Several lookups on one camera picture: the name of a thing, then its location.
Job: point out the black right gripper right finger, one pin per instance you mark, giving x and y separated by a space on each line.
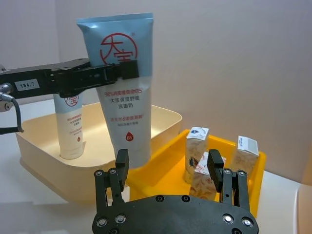
215 170

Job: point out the blue white cleanser tube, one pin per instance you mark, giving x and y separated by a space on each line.
69 136
117 36

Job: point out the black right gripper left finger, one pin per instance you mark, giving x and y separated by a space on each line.
122 168

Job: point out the cream plastic bin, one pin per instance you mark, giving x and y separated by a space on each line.
39 156

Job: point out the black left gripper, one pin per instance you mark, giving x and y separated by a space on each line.
46 80

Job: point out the small yellow plastic bin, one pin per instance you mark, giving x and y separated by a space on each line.
161 165

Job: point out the white patterned small carton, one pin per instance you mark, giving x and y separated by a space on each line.
245 158
196 146
201 185

